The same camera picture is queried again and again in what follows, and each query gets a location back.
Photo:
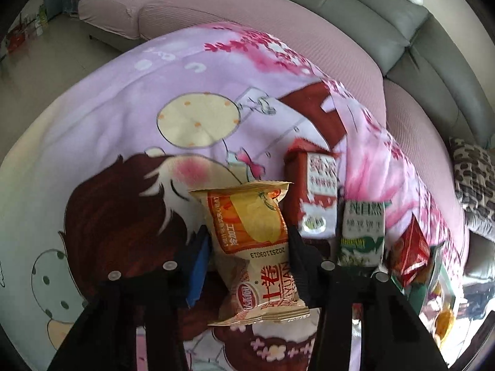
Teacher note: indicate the colourful floor toys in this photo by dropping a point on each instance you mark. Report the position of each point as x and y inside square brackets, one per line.
[23, 31]

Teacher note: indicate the green white biscuit packet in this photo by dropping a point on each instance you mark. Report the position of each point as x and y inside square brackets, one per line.
[361, 232]

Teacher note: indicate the grey-green sofa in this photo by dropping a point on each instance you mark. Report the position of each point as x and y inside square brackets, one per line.
[348, 19]

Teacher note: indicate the beige swiss roll packet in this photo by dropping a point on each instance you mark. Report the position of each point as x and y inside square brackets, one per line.
[251, 239]

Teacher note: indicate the red flower snack packet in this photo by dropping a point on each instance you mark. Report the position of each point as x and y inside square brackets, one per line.
[410, 251]

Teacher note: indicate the black white patterned pillow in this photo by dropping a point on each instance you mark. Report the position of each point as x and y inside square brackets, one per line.
[471, 174]

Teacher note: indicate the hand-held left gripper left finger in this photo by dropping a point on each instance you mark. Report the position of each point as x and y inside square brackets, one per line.
[197, 270]

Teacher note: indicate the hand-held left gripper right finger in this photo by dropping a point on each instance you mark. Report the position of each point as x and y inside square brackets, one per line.
[301, 270]

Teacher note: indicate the pink sofa cover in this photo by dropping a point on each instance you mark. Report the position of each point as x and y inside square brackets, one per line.
[185, 11]

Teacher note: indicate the pink printed blanket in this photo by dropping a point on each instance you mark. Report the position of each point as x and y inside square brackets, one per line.
[96, 123]

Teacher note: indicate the red white biscuit packet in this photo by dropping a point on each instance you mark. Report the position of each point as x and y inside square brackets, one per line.
[317, 189]

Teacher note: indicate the plain grey pillow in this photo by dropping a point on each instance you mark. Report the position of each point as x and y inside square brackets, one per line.
[481, 224]

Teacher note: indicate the round golden pastry packet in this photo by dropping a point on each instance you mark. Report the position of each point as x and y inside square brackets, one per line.
[444, 320]

